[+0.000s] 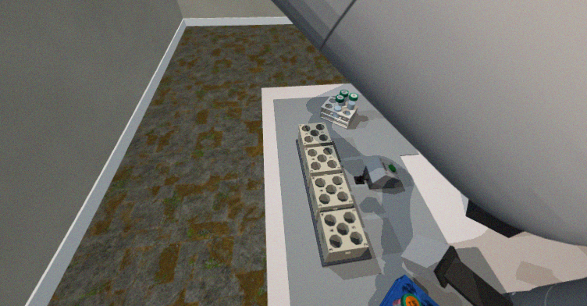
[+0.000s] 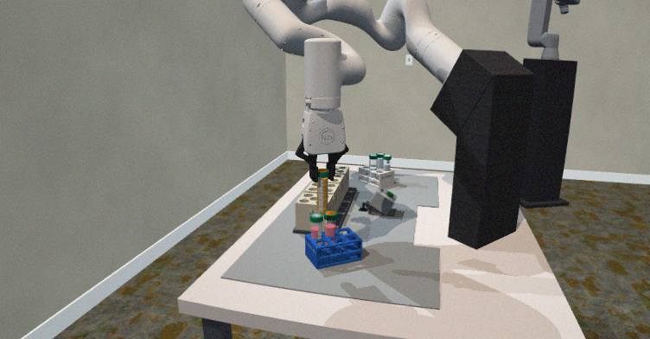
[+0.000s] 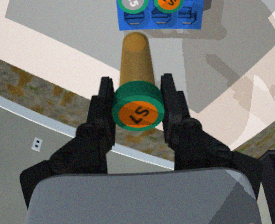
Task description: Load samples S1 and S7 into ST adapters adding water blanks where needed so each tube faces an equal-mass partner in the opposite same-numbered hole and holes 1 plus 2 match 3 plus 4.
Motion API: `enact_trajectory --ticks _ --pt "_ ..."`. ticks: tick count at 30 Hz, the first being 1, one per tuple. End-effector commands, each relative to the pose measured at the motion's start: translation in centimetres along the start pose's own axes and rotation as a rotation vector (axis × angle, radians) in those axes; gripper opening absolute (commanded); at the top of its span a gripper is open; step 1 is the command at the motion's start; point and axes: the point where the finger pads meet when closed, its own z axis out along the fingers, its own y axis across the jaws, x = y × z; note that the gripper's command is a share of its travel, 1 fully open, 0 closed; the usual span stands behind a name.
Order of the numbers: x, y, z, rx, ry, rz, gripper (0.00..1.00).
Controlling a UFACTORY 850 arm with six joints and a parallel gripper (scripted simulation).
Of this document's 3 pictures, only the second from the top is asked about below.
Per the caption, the white tube rack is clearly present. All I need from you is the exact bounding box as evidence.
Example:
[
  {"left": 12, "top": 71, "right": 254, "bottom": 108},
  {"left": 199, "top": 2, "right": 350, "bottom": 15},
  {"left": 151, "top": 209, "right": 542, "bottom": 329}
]
[{"left": 358, "top": 165, "right": 395, "bottom": 188}]

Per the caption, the beige bucket adapter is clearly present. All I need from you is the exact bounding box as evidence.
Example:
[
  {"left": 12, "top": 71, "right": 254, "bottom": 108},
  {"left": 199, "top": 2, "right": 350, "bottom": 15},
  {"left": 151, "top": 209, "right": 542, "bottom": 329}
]
[
  {"left": 323, "top": 165, "right": 349, "bottom": 195},
  {"left": 304, "top": 182, "right": 339, "bottom": 213},
  {"left": 296, "top": 192, "right": 333, "bottom": 231},
  {"left": 328, "top": 174, "right": 345, "bottom": 206}
]

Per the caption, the blue tube rack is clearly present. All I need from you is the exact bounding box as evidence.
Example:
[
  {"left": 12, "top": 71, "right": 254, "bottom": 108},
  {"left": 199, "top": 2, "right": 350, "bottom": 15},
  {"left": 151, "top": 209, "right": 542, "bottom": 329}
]
[{"left": 305, "top": 227, "right": 362, "bottom": 269}]

